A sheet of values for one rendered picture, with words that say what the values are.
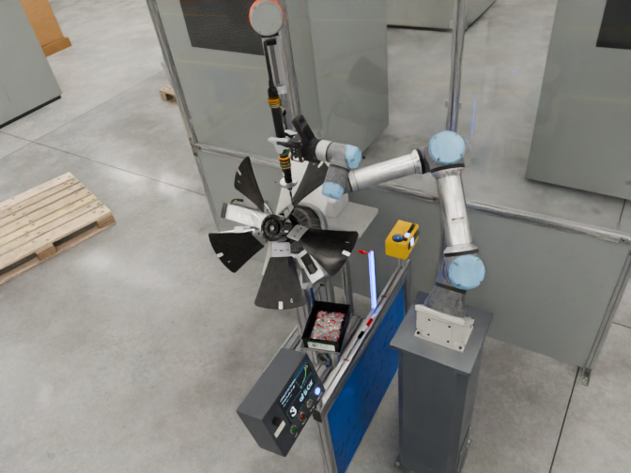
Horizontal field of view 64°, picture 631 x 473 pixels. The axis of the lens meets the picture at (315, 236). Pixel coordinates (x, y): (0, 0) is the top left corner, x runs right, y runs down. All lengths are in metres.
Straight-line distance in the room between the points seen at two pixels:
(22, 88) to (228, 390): 5.43
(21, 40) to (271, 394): 6.54
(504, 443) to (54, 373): 2.74
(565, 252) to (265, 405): 1.68
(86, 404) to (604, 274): 2.94
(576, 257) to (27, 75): 6.68
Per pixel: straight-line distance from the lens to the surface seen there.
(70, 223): 4.75
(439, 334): 1.92
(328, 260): 2.07
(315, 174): 2.15
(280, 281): 2.21
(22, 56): 7.60
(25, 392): 3.77
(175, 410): 3.21
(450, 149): 1.75
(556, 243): 2.65
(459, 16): 2.23
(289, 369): 1.62
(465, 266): 1.73
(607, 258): 2.66
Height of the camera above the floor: 2.56
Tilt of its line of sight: 40 degrees down
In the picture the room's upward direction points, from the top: 8 degrees counter-clockwise
